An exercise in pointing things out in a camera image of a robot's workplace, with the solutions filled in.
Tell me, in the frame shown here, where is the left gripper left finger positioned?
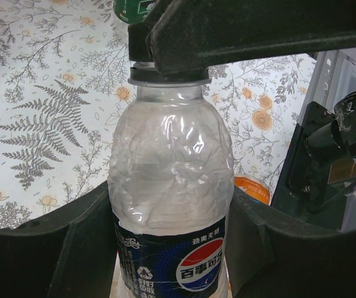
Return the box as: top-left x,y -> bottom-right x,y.
0,182 -> 117,297

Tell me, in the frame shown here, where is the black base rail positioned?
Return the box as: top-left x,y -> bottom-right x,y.
272,50 -> 356,230

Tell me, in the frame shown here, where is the orange drink bottle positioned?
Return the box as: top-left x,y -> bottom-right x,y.
234,174 -> 271,205

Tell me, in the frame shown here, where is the clear green-label water bottle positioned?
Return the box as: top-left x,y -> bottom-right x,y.
113,0 -> 157,24

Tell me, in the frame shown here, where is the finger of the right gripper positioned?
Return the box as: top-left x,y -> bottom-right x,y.
146,0 -> 356,74

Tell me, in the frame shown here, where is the floral table mat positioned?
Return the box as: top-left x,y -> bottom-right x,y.
0,1 -> 316,229

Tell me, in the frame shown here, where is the black bottle cap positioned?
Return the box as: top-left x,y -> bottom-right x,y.
128,22 -> 153,62

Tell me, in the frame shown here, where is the small black-cap clear bottle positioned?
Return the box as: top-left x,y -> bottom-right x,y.
107,62 -> 234,297

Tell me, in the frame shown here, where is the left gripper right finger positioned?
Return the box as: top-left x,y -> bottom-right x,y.
227,188 -> 356,297

